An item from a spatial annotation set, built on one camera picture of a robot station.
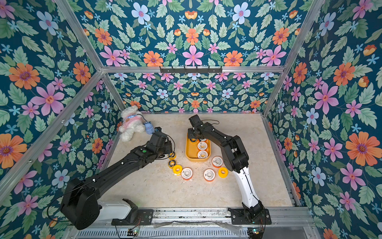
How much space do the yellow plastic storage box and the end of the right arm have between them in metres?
0.08

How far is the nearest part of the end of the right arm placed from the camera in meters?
0.74

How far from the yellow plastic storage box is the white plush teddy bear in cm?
33

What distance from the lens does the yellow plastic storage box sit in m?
0.92
